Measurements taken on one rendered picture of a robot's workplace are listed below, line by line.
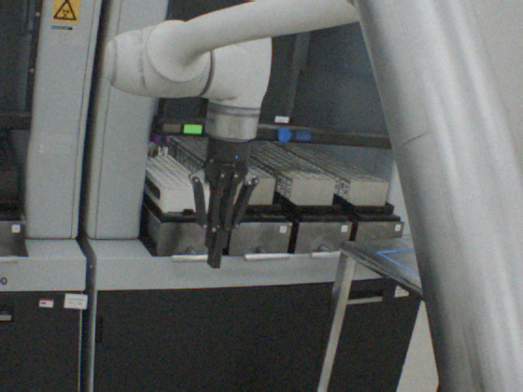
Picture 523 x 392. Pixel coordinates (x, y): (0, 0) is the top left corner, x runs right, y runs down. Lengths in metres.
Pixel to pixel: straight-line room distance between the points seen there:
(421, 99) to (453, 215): 0.09
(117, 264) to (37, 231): 0.18
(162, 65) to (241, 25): 0.15
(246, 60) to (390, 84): 0.61
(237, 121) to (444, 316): 0.72
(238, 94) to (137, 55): 0.19
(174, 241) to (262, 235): 0.19
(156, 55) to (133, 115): 0.33
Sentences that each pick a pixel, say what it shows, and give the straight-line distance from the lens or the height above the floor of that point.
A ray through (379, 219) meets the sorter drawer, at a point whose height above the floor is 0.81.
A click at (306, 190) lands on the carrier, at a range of 1.51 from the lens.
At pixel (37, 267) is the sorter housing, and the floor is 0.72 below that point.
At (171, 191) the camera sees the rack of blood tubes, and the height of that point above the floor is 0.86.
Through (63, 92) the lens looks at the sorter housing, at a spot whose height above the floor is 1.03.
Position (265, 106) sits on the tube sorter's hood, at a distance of 1.42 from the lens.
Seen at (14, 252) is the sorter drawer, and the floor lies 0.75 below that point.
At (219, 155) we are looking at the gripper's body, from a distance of 1.15.
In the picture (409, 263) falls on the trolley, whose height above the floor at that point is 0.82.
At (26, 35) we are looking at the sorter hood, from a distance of 1.26.
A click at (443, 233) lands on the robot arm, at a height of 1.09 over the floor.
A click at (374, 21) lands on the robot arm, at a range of 0.55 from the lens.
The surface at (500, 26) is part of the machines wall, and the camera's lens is 3.40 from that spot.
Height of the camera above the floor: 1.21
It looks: 15 degrees down
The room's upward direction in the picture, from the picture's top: 9 degrees clockwise
